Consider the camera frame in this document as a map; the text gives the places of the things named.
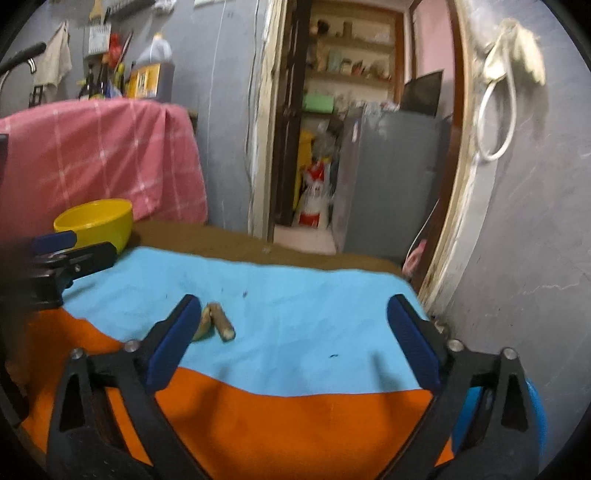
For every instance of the yellow plastic bowl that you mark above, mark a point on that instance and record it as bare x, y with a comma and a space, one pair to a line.
106, 226

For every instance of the brown stick piece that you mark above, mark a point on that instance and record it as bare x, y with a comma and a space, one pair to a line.
222, 325

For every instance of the brown door frame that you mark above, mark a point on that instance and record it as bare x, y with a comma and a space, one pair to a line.
455, 161

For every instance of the green box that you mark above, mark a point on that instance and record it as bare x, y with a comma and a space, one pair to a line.
317, 102

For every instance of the blue plastic basin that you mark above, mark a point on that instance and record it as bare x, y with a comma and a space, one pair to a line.
468, 410

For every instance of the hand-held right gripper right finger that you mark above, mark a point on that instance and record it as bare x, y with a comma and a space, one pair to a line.
415, 341

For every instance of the white and red sack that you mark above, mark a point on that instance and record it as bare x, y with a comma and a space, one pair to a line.
314, 207

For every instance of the pink plaid cloth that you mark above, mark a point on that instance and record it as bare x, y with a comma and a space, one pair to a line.
115, 157

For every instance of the pink item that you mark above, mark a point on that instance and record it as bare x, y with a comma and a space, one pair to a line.
414, 261

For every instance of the white wall basket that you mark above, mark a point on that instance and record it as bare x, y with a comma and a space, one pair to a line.
99, 40

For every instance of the white door frame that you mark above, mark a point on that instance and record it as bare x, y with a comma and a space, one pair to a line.
263, 138

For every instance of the red plastic bag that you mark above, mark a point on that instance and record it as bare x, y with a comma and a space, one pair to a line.
116, 48

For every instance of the grey refrigerator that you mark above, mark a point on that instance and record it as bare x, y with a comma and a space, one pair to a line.
388, 184

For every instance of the dark glass bottle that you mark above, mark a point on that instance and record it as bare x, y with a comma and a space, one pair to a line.
101, 83
87, 85

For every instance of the large cooking oil jug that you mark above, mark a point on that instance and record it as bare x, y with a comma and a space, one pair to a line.
157, 78

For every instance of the beige hanging cloth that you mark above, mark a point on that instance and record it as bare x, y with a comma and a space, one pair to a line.
521, 50

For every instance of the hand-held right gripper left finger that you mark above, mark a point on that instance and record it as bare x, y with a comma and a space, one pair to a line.
171, 346

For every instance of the dark wooden door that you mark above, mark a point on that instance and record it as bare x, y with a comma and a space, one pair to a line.
286, 138

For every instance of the black screen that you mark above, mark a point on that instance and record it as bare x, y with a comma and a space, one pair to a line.
422, 92

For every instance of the yellow scrap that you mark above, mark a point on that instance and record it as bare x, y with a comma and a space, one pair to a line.
204, 330

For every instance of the wooden shelf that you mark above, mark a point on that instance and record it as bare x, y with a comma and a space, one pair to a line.
351, 44

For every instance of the white hanging towel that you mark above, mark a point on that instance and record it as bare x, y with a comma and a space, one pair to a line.
53, 60

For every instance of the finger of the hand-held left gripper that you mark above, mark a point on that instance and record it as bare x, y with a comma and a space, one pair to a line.
87, 261
55, 241

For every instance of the yellow plastic bag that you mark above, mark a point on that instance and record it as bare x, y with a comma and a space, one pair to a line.
304, 143

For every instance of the blue and orange cloth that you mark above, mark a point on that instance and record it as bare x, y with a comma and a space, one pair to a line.
286, 314

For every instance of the clear plastic bags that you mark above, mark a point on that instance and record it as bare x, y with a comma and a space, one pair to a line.
328, 141

